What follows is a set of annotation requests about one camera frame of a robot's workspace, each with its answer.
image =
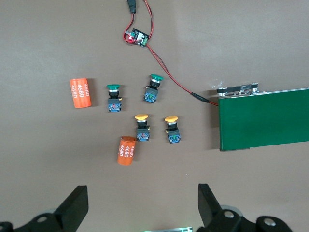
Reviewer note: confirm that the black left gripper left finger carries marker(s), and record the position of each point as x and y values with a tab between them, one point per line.
65	215

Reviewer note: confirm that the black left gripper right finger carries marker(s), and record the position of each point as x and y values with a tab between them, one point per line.
212	215

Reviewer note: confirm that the orange cylinder printed 4680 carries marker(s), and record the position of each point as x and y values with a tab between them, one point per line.
126	152
80	93

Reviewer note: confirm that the yellow pushbutton with green mark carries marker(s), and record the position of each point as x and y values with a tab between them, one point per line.
173	135

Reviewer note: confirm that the yellow pushbutton with red mark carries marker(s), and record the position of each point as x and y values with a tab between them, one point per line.
143	133

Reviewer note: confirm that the green pushbutton with red mark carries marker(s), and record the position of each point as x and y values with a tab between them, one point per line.
113	101

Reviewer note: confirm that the green conveyor belt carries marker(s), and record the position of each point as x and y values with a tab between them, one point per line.
263	120

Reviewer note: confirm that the small black circuit board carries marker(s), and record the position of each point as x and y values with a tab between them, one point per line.
139	37

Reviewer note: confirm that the short lead with black connector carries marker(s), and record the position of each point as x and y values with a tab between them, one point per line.
132	6

